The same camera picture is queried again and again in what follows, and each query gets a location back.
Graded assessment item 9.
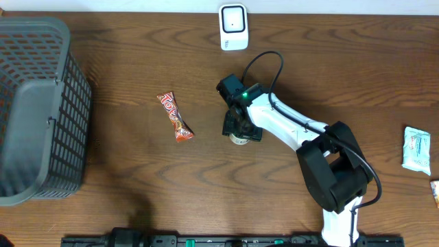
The grey plastic mesh basket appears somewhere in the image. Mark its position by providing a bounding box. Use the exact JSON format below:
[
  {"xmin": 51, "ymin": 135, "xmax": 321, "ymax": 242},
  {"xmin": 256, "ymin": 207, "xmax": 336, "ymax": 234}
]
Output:
[{"xmin": 1, "ymin": 17, "xmax": 92, "ymax": 207}]

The right camera cable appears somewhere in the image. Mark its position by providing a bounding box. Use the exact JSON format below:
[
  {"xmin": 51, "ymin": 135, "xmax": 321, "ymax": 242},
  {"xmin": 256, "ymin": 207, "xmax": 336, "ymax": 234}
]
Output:
[{"xmin": 241, "ymin": 50, "xmax": 383, "ymax": 247}]

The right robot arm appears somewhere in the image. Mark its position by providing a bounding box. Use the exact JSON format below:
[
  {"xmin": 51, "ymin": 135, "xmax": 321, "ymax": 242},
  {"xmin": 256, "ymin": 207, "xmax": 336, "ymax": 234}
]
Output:
[{"xmin": 216, "ymin": 80, "xmax": 377, "ymax": 246}]

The white barcode scanner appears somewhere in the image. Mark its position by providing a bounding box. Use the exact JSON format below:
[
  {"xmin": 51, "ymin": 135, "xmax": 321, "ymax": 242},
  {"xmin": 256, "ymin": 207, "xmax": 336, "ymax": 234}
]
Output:
[{"xmin": 218, "ymin": 3, "xmax": 249, "ymax": 51}]

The red chocolate bar wrapper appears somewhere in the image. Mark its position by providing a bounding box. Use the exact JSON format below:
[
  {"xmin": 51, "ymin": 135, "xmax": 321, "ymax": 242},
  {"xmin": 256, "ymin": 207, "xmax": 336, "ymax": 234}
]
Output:
[{"xmin": 157, "ymin": 91, "xmax": 194, "ymax": 142}]

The orange snack packet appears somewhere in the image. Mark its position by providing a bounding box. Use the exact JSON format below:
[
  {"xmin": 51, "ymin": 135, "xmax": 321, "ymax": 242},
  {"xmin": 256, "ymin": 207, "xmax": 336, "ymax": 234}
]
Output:
[{"xmin": 430, "ymin": 180, "xmax": 439, "ymax": 208}]

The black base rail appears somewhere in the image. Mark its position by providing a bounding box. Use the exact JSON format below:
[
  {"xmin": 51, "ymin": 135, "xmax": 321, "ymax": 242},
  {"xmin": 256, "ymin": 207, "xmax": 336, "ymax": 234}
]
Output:
[{"xmin": 60, "ymin": 226, "xmax": 405, "ymax": 247}]

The green lid jar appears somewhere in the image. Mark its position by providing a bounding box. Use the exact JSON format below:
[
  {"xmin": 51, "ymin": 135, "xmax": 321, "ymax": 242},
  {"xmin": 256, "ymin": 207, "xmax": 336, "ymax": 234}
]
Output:
[{"xmin": 229, "ymin": 134, "xmax": 250, "ymax": 145}]

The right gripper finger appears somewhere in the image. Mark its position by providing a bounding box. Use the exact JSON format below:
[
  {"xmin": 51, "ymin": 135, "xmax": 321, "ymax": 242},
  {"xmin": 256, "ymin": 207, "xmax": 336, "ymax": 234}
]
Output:
[
  {"xmin": 222, "ymin": 110, "xmax": 235, "ymax": 137},
  {"xmin": 240, "ymin": 127, "xmax": 263, "ymax": 142}
]

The teal wet wipes pack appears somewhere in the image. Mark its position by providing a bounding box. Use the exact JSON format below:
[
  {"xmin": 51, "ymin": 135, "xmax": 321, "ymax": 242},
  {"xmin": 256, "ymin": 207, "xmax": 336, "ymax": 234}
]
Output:
[{"xmin": 402, "ymin": 126, "xmax": 431, "ymax": 176}]

